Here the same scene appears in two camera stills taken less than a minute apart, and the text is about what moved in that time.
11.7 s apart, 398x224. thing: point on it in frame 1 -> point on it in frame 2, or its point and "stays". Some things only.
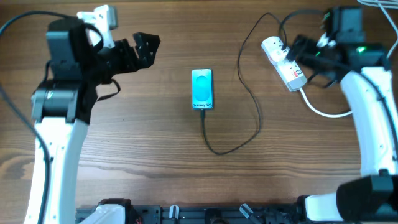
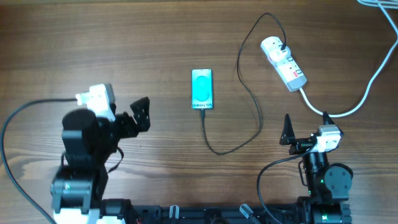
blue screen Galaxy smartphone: (202, 89) stays
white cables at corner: (390, 4) stays
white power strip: (287, 70) stays
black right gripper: (306, 55) -> (288, 137)
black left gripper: (145, 59) -> (141, 117)
